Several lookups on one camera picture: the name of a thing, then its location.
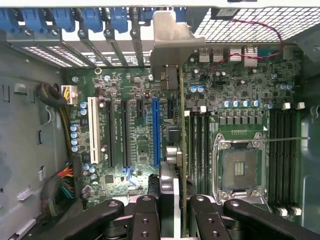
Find metal socket cover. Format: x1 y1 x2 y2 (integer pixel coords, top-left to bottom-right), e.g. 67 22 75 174
217 189 267 208

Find CPU socket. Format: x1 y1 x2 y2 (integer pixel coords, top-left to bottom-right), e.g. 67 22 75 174
212 132 268 203

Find black RAM slot white latches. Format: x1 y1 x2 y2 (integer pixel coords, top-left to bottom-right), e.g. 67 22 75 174
276 101 291 218
197 105 207 197
291 101 306 216
184 110 191 176

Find green motherboard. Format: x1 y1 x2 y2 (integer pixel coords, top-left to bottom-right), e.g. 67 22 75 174
66 44 305 221

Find long black expansion slot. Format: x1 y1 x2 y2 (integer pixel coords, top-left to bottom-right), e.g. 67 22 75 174
104 99 116 169
121 99 131 169

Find blue expansion slot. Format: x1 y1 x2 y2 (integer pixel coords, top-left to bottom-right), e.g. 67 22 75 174
151 98 161 169

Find white expansion slot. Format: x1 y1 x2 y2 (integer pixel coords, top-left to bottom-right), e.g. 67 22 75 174
87 96 102 165

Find short black expansion slot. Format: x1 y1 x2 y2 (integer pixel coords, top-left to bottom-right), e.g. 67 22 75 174
167 101 176 120
136 99 145 120

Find thin locking lever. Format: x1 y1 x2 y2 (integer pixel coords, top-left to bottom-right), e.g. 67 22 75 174
261 136 311 144

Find white power connector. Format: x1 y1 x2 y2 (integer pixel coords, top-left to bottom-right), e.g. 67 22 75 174
60 84 79 105

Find open dark PC case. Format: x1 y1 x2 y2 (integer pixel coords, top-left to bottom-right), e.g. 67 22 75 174
0 0 320 240

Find blue slot retainer clip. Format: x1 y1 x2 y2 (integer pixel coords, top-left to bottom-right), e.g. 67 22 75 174
139 8 154 22
0 8 21 35
80 8 104 33
21 8 49 35
174 8 187 25
109 8 129 35
51 8 76 33

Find coloured wire bundle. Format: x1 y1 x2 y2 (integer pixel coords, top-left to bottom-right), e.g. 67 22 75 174
41 161 76 223

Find black sleeved power cable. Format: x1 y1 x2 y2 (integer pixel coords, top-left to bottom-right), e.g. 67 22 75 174
34 83 76 161

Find red black twisted wire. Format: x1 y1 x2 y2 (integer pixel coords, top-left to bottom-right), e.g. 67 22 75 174
206 17 285 76

